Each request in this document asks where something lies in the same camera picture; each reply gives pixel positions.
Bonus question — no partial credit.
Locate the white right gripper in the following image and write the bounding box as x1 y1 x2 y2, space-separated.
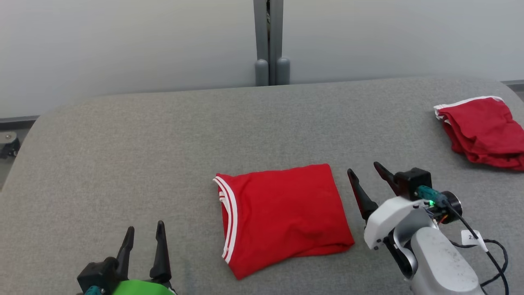
347 161 463 251

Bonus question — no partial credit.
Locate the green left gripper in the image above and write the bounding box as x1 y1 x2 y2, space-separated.
110 220 177 295

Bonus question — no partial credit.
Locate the red basketball jersey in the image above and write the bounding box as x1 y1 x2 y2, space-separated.
212 163 355 281

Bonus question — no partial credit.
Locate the red shorts white waistband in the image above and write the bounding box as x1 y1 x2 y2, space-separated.
433 95 524 172

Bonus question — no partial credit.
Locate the grey fabric sofa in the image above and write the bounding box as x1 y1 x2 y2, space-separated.
0 75 524 295

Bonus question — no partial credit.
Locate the black caster wheel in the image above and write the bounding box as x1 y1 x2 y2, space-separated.
0 131 20 160

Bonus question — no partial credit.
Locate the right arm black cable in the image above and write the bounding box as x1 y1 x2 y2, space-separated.
417 185 510 295

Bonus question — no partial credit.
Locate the white cable tag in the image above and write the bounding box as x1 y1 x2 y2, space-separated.
461 229 489 252

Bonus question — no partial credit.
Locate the grey metal double post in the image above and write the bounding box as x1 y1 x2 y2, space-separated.
253 0 291 87

